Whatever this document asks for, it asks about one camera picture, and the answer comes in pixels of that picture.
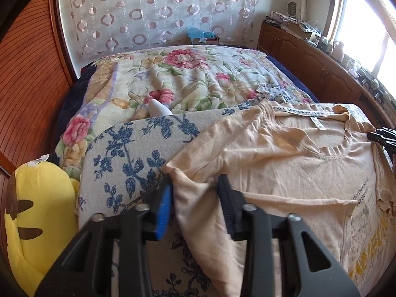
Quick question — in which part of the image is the beige printed t-shirt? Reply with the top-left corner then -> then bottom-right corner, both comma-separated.
164,100 -> 395,296

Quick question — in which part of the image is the blue floral white mattress pad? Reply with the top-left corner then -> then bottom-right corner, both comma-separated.
78,100 -> 264,296

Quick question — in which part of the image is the cardboard box on sideboard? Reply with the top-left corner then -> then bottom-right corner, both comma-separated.
286,22 -> 312,40

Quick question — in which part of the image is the window with wooden frame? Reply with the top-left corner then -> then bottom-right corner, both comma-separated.
326,0 -> 395,95

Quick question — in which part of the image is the white bottle on sideboard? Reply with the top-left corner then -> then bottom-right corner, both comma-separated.
331,41 -> 344,63

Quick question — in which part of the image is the circle patterned sheer curtain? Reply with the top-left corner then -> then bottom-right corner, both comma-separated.
59,0 -> 260,66

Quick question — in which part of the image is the colourful floral quilt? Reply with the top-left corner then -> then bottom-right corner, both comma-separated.
54,45 -> 314,174

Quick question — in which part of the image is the long wooden sideboard cabinet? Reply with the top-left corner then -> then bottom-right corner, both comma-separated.
258,23 -> 395,128

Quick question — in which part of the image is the yellow plush toy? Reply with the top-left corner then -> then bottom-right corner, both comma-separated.
4,156 -> 79,296

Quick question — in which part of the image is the blue plastic bag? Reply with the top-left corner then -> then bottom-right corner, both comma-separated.
186,27 -> 220,45

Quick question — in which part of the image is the wooden louvred wardrobe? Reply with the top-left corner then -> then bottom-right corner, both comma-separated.
0,0 -> 78,180

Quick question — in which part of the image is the white sock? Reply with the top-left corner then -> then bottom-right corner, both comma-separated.
148,99 -> 173,117

